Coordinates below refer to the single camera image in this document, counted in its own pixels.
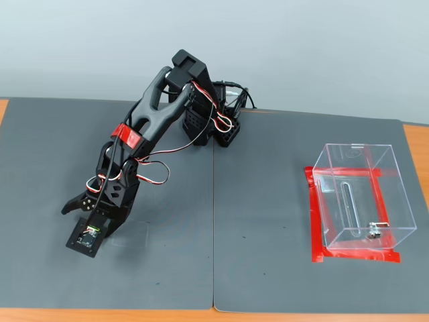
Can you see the red tape band on arm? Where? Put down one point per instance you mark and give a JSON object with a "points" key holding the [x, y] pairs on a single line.
{"points": [[127, 135]]}

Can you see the gray table mat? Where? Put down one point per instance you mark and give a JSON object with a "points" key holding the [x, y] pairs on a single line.
{"points": [[268, 201], [50, 151]]}

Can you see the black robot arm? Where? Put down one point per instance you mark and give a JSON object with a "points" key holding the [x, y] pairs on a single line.
{"points": [[157, 110]]}

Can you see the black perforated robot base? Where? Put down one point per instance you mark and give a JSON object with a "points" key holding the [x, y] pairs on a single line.
{"points": [[229, 132]]}

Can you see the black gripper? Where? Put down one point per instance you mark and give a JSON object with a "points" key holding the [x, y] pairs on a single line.
{"points": [[88, 203]]}

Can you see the red tape frame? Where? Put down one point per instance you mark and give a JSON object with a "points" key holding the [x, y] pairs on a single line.
{"points": [[315, 218]]}

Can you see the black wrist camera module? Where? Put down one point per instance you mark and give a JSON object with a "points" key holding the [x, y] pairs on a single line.
{"points": [[85, 243]]}

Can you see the transparent acrylic box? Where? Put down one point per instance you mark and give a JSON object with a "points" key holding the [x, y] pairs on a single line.
{"points": [[365, 201]]}

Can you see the small metal box latch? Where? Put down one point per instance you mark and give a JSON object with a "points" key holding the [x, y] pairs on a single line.
{"points": [[374, 231]]}

